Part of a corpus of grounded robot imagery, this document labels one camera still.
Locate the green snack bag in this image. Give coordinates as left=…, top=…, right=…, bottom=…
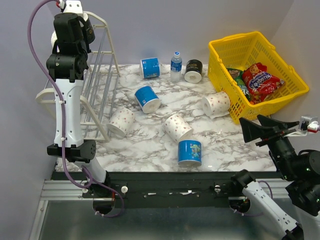
left=227, top=68, right=251, bottom=101

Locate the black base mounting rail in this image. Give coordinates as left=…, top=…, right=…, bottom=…
left=51, top=171, right=283, bottom=209

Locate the floral roll near shelf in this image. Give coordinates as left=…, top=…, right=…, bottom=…
left=106, top=106, right=135, bottom=138

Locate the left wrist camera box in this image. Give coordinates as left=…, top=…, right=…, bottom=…
left=56, top=0, right=84, bottom=16

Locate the blue sea monsters roll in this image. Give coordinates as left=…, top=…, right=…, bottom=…
left=177, top=139, right=202, bottom=168

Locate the yellow plastic shopping basket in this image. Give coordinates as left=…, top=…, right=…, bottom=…
left=207, top=31, right=309, bottom=124

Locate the red snack bag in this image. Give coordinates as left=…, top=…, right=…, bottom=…
left=242, top=62, right=285, bottom=104

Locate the floral roll in centre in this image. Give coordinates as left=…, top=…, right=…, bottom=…
left=163, top=113, right=194, bottom=143

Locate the floral roll near basket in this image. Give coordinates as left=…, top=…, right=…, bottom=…
left=201, top=91, right=231, bottom=119

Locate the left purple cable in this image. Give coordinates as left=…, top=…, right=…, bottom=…
left=27, top=0, right=125, bottom=218

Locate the black roll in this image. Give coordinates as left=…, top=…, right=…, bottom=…
left=79, top=13, right=96, bottom=45
left=184, top=59, right=203, bottom=84
left=50, top=31, right=58, bottom=47

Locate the white metal shelf rack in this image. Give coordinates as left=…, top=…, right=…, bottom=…
left=36, top=11, right=120, bottom=142

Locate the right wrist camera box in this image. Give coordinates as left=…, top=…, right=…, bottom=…
left=286, top=115, right=320, bottom=137

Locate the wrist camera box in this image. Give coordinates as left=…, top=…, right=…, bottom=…
left=56, top=0, right=84, bottom=16
left=286, top=115, right=320, bottom=137

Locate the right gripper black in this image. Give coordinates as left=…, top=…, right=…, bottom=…
left=239, top=113, right=299, bottom=179

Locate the clear water bottle blue label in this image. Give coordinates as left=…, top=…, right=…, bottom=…
left=170, top=51, right=182, bottom=82

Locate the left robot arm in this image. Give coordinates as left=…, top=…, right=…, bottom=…
left=46, top=12, right=111, bottom=198

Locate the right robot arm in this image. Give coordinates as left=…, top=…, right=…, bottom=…
left=230, top=114, right=320, bottom=240

